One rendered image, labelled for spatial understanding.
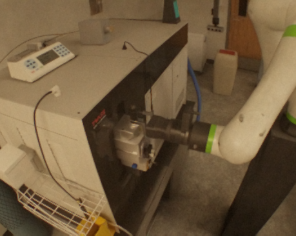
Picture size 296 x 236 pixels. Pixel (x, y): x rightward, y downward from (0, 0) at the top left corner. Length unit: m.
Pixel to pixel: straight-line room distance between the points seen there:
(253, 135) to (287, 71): 0.18
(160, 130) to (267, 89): 0.34
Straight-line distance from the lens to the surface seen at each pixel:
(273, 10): 0.72
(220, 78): 3.39
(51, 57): 0.93
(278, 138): 1.04
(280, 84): 0.56
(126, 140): 0.75
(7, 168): 0.83
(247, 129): 0.51
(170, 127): 0.67
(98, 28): 1.06
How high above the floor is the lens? 1.75
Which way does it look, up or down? 37 degrees down
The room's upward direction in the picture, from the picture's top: 3 degrees counter-clockwise
